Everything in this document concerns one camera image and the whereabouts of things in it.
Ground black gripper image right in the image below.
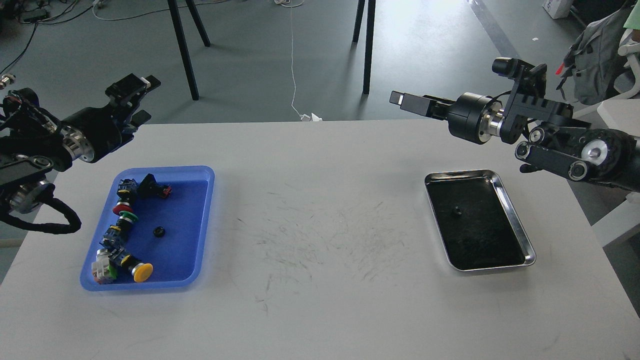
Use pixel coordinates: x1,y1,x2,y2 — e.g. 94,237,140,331
390,91,493,145

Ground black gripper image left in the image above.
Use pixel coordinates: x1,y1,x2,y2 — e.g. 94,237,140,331
61,73,162,164

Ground small black gear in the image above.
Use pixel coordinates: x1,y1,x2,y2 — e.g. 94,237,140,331
152,226,166,239
451,205,463,217

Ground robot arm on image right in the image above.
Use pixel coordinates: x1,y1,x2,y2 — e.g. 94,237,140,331
390,57,640,192

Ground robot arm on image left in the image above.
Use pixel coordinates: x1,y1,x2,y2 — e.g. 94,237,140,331
0,73,161,235

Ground silver metal tray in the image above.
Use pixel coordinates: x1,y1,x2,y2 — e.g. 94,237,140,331
423,170,537,272

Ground blue plastic tray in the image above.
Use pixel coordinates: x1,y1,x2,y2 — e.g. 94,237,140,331
78,165,215,292

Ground black red connector part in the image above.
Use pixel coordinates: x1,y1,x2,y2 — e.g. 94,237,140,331
137,173,172,199

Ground black tripod legs left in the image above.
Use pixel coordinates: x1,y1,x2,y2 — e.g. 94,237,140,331
166,0,212,101

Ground black tripod legs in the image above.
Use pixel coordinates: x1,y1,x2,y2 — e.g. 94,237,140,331
166,0,212,101
352,0,377,95

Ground black tripod legs right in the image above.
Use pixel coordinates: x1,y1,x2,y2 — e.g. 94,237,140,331
352,0,377,95

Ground grey backpack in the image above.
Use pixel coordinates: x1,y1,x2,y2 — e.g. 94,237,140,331
557,6,634,106

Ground white green connector block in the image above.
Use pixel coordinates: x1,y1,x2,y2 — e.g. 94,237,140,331
91,248,118,285

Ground white office chair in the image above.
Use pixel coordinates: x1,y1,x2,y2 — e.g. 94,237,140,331
574,25,639,117

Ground red push button switch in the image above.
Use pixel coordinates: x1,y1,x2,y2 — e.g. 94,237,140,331
112,178,138,215

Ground green push button switch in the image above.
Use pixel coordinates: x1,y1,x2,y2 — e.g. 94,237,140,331
116,210,138,234

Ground blue black switch body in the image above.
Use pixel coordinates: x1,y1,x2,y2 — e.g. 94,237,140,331
99,225,127,249

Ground yellow push button switch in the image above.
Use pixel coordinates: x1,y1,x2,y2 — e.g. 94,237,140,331
119,254,154,283

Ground white cable on floor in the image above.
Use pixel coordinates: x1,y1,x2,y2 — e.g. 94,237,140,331
274,0,323,122

